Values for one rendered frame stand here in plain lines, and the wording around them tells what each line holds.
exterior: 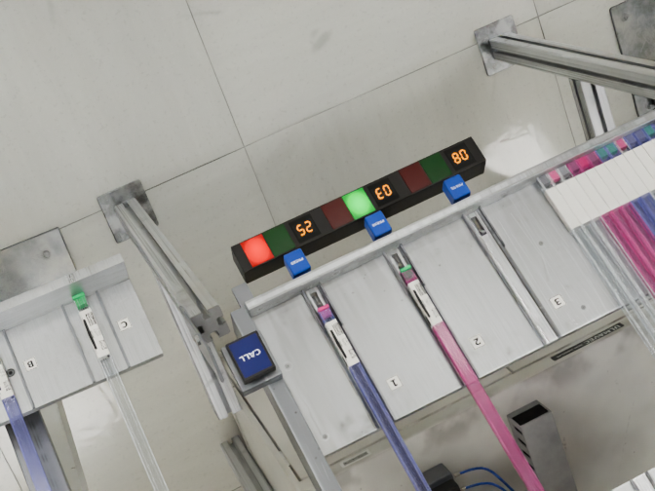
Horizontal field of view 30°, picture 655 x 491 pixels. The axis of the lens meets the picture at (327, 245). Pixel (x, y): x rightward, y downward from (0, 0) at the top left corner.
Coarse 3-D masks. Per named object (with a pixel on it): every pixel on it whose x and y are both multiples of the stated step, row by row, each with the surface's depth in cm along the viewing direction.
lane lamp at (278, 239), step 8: (264, 232) 150; (272, 232) 150; (280, 232) 150; (288, 232) 150; (272, 240) 150; (280, 240) 150; (288, 240) 150; (272, 248) 149; (280, 248) 149; (288, 248) 149
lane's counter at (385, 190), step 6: (384, 180) 153; (372, 186) 153; (378, 186) 153; (384, 186) 153; (390, 186) 153; (372, 192) 153; (378, 192) 152; (384, 192) 152; (390, 192) 152; (396, 192) 152; (378, 198) 152; (384, 198) 152; (390, 198) 152; (396, 198) 152; (378, 204) 152; (384, 204) 152
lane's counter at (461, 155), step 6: (462, 144) 155; (450, 150) 155; (456, 150) 155; (462, 150) 155; (468, 150) 155; (450, 156) 155; (456, 156) 155; (462, 156) 155; (468, 156) 155; (450, 162) 154; (456, 162) 154; (462, 162) 154; (468, 162) 154; (474, 162) 154; (456, 168) 154; (462, 168) 154
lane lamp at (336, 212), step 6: (330, 204) 152; (336, 204) 152; (342, 204) 152; (324, 210) 151; (330, 210) 151; (336, 210) 151; (342, 210) 151; (348, 210) 151; (330, 216) 151; (336, 216) 151; (342, 216) 151; (348, 216) 151; (330, 222) 151; (336, 222) 151; (342, 222) 151; (348, 222) 151
